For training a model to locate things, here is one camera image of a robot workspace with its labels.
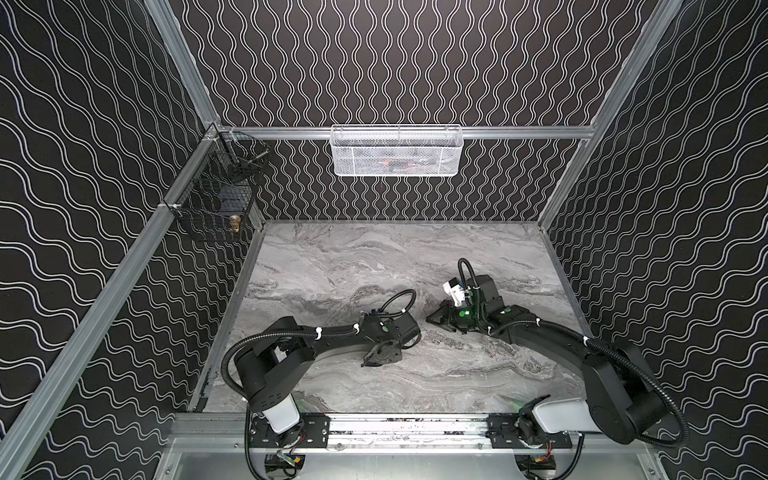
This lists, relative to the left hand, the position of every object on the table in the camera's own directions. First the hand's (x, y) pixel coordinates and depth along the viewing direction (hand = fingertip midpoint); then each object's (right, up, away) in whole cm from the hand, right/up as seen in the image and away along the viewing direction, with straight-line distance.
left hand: (399, 360), depth 84 cm
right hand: (+8, +11, 0) cm, 14 cm away
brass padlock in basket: (-44, +38, -4) cm, 59 cm away
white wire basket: (+1, +75, +45) cm, 87 cm away
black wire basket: (-59, +47, +13) cm, 77 cm away
